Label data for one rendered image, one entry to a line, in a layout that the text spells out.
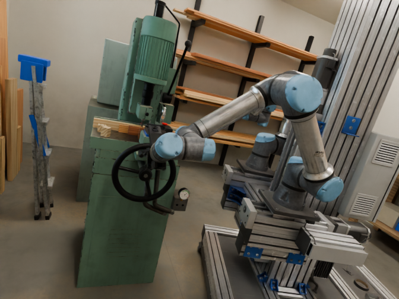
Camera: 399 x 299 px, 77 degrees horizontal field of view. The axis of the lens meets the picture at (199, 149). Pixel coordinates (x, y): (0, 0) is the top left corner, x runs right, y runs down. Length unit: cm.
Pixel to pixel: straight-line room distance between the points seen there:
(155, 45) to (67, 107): 254
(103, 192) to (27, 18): 273
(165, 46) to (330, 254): 122
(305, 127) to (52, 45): 323
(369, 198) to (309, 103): 86
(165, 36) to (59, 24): 247
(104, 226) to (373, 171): 144
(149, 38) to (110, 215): 93
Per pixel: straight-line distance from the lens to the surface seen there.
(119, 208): 145
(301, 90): 88
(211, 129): 91
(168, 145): 73
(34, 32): 374
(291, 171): 121
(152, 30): 136
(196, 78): 388
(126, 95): 160
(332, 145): 145
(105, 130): 131
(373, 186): 161
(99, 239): 156
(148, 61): 134
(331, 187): 110
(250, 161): 167
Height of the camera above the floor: 126
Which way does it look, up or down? 15 degrees down
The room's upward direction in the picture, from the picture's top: 14 degrees clockwise
